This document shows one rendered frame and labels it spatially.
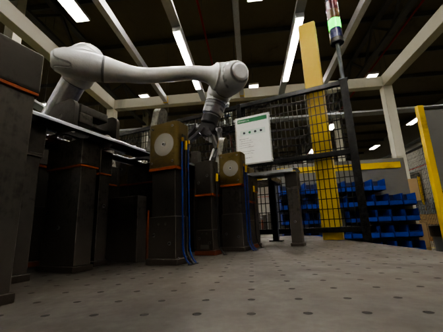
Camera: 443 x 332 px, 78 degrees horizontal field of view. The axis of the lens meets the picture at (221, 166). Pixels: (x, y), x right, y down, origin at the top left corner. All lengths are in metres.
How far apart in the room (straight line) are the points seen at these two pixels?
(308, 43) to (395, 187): 2.26
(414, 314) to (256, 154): 1.41
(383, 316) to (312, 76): 1.57
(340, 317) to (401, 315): 0.05
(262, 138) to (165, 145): 1.03
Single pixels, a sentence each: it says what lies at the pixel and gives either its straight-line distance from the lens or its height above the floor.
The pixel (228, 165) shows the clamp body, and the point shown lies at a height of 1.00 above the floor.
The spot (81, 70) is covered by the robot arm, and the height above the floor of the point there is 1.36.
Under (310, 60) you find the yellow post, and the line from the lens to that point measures 1.82.
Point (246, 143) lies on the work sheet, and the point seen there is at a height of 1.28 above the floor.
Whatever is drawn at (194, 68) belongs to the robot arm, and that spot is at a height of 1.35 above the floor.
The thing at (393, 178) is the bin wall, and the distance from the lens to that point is 3.68.
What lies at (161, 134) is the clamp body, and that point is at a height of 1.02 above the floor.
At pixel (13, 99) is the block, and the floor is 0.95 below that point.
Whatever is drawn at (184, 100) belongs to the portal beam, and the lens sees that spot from 5.70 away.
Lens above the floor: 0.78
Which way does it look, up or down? 13 degrees up
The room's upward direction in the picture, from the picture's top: 2 degrees counter-clockwise
